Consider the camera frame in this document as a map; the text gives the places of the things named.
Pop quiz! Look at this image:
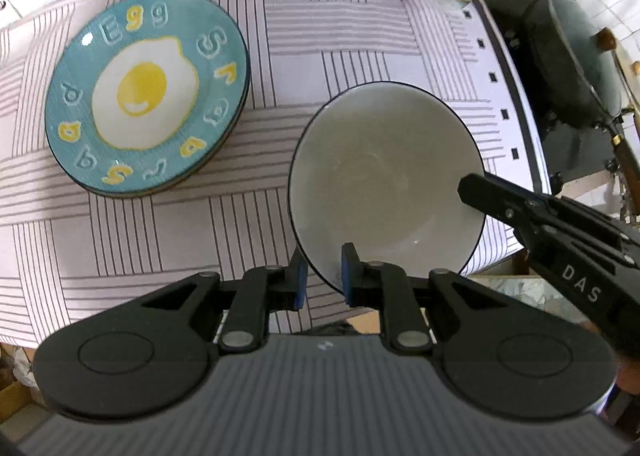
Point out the large white bowl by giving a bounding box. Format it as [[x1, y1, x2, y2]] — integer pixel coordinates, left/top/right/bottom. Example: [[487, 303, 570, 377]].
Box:
[[287, 81, 486, 298]]

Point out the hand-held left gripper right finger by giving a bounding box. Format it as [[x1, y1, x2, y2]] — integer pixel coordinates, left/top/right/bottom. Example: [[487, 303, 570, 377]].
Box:
[[340, 243, 512, 353]]

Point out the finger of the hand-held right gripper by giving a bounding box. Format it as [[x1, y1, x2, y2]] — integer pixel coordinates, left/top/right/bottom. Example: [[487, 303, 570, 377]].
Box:
[[458, 174, 566, 245], [549, 195, 640, 268]]

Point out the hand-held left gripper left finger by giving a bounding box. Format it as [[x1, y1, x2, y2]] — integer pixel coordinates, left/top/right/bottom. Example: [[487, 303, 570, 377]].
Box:
[[140, 247, 307, 354]]

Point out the teal fried egg plate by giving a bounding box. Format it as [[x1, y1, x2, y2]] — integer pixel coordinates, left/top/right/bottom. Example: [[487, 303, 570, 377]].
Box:
[[44, 0, 250, 196]]

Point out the dark frying pan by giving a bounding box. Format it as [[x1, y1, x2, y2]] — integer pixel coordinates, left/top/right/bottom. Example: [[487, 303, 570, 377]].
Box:
[[500, 11, 623, 197]]

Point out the striped tablecloth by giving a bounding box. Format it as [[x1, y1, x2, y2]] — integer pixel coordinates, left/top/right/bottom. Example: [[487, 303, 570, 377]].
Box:
[[0, 0, 553, 347]]

